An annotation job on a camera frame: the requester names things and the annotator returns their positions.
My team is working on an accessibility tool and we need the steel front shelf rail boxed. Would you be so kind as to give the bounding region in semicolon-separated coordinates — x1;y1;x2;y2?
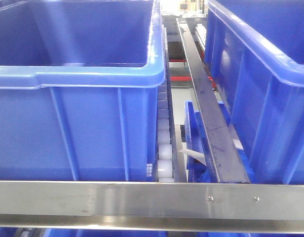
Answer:
0;181;304;234

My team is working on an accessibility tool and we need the white roller track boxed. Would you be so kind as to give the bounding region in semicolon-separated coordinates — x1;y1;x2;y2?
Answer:
153;26;175;183

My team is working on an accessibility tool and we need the large blue bin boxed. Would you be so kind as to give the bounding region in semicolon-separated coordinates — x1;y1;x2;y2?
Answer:
0;0;165;181
204;0;304;185

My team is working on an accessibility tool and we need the blue bin lower shelf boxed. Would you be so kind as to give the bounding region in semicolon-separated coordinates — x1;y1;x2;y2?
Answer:
184;101;257;183

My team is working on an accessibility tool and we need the large blue bin right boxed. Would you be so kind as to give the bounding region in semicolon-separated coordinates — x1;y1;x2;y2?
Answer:
204;0;304;185

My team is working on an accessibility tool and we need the large blue bin left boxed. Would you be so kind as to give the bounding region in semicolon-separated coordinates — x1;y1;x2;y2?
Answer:
0;0;165;181

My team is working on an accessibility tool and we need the steel divider bar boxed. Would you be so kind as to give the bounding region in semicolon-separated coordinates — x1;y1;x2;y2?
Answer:
177;18;250;184

